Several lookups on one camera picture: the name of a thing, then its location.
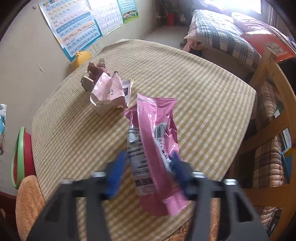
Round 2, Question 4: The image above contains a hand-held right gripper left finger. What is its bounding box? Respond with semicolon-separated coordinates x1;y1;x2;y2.
26;151;129;241

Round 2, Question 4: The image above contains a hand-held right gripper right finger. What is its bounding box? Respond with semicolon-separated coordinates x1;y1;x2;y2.
171;152;270;241

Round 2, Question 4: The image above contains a pink snack wrapper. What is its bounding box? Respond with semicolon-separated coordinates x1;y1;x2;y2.
124;93;188;217

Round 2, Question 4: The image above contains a green rimmed red trash bin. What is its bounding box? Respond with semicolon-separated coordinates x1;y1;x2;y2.
11;126;36;190

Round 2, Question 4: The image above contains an orange blue snack packet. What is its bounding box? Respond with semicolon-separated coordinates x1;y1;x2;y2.
0;104;7;156

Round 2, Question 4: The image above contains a crumpled pink carton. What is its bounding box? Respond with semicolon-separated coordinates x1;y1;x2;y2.
90;72;134;115

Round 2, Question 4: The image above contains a plaid chair cushion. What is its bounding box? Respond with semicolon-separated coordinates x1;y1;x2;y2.
252;79;289;186

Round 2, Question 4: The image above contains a tan plush cushion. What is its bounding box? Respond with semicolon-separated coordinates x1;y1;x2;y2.
15;175;47;241

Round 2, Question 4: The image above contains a blue book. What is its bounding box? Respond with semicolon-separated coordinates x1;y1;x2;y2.
281;148;293;179

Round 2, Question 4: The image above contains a crumpled brown paper ball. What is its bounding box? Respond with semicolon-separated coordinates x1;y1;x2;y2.
80;58;107;92

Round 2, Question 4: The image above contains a yellow duck toy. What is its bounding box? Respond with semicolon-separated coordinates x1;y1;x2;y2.
70;51;93;69

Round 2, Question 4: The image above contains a wooden chair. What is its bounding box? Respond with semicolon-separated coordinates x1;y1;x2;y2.
231;47;296;241

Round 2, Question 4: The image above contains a bed with plaid blanket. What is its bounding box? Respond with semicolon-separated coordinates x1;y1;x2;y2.
184;9;296;70

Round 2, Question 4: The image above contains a red picture book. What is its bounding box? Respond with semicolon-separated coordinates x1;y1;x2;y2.
240;32;296;64

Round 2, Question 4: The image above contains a dark metal shelf rack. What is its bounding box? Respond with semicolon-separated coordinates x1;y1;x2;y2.
157;0;192;27

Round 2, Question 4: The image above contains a pink quilt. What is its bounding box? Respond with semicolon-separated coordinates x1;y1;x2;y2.
231;11;289;39

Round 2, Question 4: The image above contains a white wall socket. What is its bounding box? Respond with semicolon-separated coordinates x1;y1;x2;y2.
89;42;102;56

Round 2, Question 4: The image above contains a blue pinyin wall poster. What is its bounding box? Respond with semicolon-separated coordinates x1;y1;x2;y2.
38;0;103;62

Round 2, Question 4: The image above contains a white chart wall poster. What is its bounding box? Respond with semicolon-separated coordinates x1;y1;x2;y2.
88;0;124;36

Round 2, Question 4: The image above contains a green chart wall poster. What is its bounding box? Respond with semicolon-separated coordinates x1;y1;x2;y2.
117;0;139;24

